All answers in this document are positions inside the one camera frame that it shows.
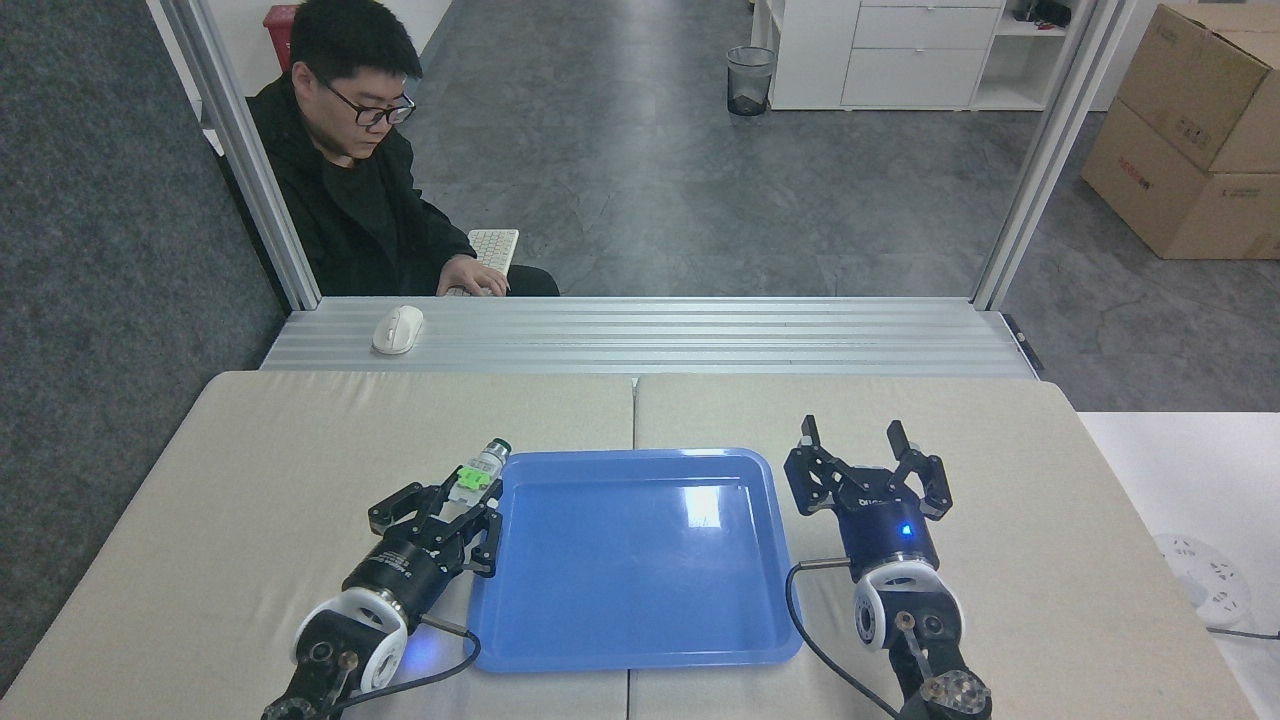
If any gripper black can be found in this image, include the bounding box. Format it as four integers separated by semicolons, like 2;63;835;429
343;482;504;617
784;415;954;575

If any green and white switch part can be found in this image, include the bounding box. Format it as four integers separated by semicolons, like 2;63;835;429
451;437;514;503

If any blue plastic tray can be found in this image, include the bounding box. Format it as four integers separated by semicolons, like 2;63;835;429
466;448;804;674

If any person's left hand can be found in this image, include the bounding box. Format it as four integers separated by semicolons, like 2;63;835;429
437;255;511;298

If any white computer mouse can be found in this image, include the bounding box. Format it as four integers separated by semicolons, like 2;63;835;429
372;305;425;356

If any white keyboard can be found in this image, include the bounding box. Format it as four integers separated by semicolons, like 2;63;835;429
445;229;520;298

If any white side table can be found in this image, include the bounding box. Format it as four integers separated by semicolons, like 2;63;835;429
1077;412;1280;720

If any person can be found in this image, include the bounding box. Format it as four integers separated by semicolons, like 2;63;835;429
218;0;561;298

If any round white power strip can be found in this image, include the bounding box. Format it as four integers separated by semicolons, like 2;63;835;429
1152;533;1253;628

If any large cardboard box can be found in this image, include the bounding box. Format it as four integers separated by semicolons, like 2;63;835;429
1080;98;1280;261

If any black mesh waste bin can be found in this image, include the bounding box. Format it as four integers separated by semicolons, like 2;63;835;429
725;45;778;117

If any white drawer cabinet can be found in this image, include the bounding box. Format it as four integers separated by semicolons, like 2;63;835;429
750;0;1077;112

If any small cardboard box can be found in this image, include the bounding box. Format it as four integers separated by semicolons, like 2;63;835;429
1114;3;1280;176

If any red container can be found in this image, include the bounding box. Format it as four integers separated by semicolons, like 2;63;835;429
263;4;301;74

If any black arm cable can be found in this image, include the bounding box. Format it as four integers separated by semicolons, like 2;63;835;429
330;615;483;717
785;560;904;720

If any ribbed aluminium table rail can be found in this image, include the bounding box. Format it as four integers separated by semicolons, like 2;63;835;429
260;296;1041;380

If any silver aluminium post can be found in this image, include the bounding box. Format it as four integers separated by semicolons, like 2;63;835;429
971;0;1137;312
160;0;322;312

